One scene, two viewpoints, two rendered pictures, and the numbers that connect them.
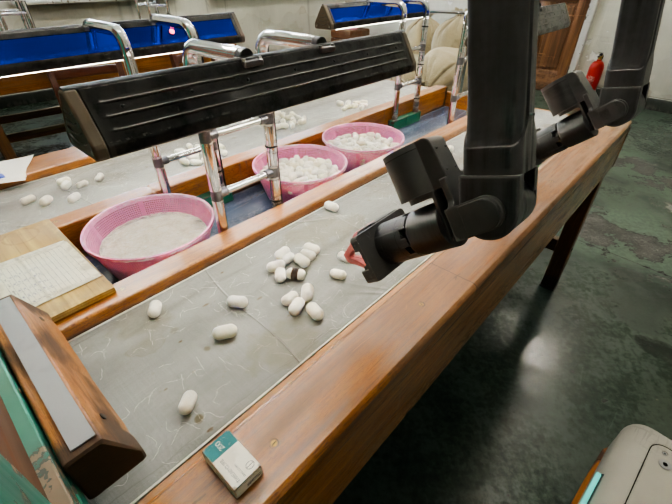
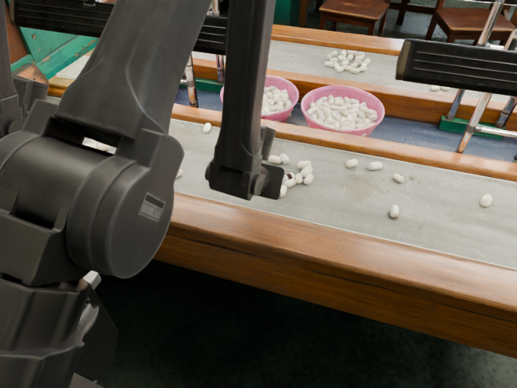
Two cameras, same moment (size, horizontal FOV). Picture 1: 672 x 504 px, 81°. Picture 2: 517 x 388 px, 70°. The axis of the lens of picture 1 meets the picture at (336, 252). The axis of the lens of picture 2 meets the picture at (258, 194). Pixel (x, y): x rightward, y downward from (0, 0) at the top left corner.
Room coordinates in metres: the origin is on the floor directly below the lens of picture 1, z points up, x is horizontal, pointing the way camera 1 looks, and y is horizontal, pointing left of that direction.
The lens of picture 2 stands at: (0.56, -0.92, 1.42)
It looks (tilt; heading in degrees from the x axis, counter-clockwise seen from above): 45 degrees down; 65
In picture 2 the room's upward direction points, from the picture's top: straight up
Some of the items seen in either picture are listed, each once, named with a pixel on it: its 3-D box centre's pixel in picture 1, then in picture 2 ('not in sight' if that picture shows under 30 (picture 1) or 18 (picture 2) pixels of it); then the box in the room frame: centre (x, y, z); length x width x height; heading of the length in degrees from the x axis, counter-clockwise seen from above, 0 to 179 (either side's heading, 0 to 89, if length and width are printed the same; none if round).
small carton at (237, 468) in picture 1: (232, 462); not in sight; (0.21, 0.11, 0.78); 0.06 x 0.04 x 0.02; 48
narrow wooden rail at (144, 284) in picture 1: (380, 178); (295, 144); (1.05, -0.13, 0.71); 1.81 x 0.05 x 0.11; 138
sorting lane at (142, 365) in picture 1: (435, 191); (281, 175); (0.93, -0.26, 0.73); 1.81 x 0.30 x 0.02; 138
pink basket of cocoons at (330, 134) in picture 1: (362, 149); (340, 118); (1.25, -0.09, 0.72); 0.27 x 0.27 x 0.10
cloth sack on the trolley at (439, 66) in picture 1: (443, 72); not in sight; (3.99, -1.02, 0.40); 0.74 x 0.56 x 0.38; 133
